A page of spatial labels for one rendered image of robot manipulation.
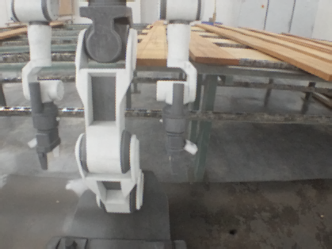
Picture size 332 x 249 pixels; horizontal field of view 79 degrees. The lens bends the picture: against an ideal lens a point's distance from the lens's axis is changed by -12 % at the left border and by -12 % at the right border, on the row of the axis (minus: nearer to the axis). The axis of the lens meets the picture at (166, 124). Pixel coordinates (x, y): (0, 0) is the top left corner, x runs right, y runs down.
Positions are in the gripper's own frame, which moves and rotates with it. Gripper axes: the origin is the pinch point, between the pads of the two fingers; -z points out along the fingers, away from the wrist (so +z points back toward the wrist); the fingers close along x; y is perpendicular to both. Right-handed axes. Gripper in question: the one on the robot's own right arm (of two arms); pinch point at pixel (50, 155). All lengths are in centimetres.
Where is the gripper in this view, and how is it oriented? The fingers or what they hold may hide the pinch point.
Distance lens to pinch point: 87.0
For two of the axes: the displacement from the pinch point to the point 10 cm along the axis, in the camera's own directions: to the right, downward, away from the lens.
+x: 0.4, 2.8, -9.6
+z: 0.3, -9.6, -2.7
